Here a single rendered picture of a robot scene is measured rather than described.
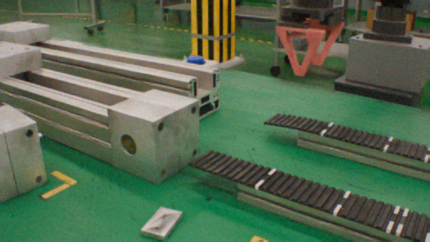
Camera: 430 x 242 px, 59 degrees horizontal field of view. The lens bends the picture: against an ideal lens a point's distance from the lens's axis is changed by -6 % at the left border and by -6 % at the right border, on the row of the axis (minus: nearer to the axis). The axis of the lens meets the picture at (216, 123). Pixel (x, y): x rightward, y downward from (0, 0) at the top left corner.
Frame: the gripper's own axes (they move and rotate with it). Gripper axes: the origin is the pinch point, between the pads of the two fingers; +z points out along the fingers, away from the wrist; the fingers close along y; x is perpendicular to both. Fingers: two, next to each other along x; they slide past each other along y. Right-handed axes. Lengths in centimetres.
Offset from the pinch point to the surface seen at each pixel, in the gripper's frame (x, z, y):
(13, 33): -78, 1, 3
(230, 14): -187, 38, -289
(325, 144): 4.3, 12.3, 0.9
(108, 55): -49.4, 5.7, -3.7
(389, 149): 14.3, 10.3, 1.2
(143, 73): -31.4, 5.5, 3.9
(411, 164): 17.9, 11.5, 1.9
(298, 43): -109, 55, -278
